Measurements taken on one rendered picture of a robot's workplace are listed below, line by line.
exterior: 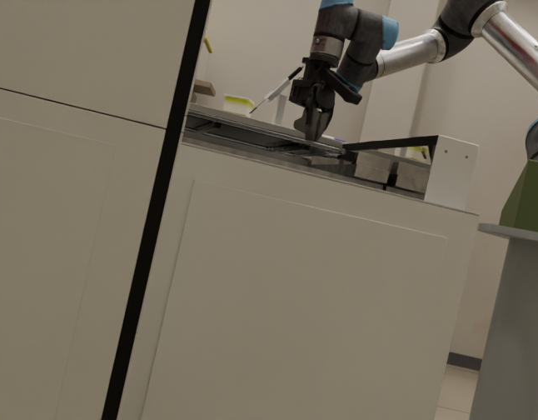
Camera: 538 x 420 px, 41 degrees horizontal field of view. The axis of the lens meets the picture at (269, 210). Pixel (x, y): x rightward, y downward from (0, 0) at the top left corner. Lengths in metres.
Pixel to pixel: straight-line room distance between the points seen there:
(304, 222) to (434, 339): 0.35
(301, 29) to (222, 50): 0.54
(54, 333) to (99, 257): 0.12
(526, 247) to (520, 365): 0.27
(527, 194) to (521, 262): 0.16
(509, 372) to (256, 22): 3.55
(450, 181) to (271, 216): 0.40
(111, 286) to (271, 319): 0.37
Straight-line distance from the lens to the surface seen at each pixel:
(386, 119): 4.67
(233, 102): 2.04
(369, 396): 1.41
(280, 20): 4.90
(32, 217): 1.05
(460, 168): 1.50
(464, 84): 4.97
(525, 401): 1.79
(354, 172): 1.59
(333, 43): 1.69
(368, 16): 1.73
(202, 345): 1.30
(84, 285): 1.06
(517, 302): 1.77
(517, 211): 1.76
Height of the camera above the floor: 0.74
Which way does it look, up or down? level
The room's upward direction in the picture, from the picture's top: 13 degrees clockwise
